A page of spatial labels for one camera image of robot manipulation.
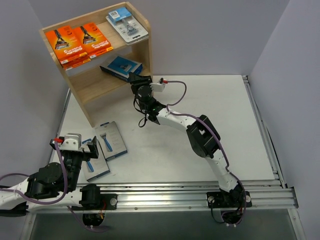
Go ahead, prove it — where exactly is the blue Harry's razor box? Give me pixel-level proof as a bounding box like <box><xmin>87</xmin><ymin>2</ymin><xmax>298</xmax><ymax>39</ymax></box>
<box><xmin>99</xmin><ymin>55</ymin><xmax>143</xmax><ymax>82</ymax></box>

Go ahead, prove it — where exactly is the grey Harry's razor box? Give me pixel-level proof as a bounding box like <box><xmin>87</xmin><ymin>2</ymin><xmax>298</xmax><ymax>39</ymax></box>
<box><xmin>81</xmin><ymin>140</ymin><xmax>110</xmax><ymax>182</ymax></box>
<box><xmin>95</xmin><ymin>121</ymin><xmax>128</xmax><ymax>161</ymax></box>

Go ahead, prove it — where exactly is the Gillette blue razor blister pack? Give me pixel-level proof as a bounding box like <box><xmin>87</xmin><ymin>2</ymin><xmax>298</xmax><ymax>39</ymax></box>
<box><xmin>125</xmin><ymin>25</ymin><xmax>149</xmax><ymax>46</ymax></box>

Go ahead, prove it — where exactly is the orange razor cartridge pack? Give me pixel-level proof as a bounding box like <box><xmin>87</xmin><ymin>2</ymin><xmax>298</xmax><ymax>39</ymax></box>
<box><xmin>73</xmin><ymin>22</ymin><xmax>114</xmax><ymax>60</ymax></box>

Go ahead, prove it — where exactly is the orange Gillette Fusion box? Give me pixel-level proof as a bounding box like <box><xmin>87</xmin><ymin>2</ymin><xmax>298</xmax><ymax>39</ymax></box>
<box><xmin>45</xmin><ymin>25</ymin><xmax>91</xmax><ymax>71</ymax></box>

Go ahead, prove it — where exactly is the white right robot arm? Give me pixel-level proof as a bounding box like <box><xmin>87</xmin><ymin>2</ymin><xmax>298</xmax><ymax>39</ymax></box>
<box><xmin>129</xmin><ymin>73</ymin><xmax>247</xmax><ymax>207</ymax></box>

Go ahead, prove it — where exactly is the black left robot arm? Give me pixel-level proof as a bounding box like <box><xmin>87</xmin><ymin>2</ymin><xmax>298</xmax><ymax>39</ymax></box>
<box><xmin>0</xmin><ymin>133</ymin><xmax>103</xmax><ymax>217</ymax></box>

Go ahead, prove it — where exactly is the wooden two-tier shelf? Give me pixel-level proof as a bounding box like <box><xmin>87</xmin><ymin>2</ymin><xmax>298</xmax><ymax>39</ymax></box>
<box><xmin>39</xmin><ymin>1</ymin><xmax>153</xmax><ymax>127</ymax></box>

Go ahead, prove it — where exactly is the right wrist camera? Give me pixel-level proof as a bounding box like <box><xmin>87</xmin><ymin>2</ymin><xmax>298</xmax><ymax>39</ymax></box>
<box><xmin>150</xmin><ymin>77</ymin><xmax>166</xmax><ymax>93</ymax></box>

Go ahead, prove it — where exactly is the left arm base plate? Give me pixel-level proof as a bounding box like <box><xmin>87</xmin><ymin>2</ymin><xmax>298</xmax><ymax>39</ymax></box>
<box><xmin>98</xmin><ymin>193</ymin><xmax>118</xmax><ymax>211</ymax></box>

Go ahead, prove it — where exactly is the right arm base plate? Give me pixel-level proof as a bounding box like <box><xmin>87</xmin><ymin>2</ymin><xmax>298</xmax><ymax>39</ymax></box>
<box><xmin>206</xmin><ymin>191</ymin><xmax>253</xmax><ymax>209</ymax></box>

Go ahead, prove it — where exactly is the aluminium table frame rail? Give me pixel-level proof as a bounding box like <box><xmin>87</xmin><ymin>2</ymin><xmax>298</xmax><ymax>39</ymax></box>
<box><xmin>27</xmin><ymin>74</ymin><xmax>300</xmax><ymax>215</ymax></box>

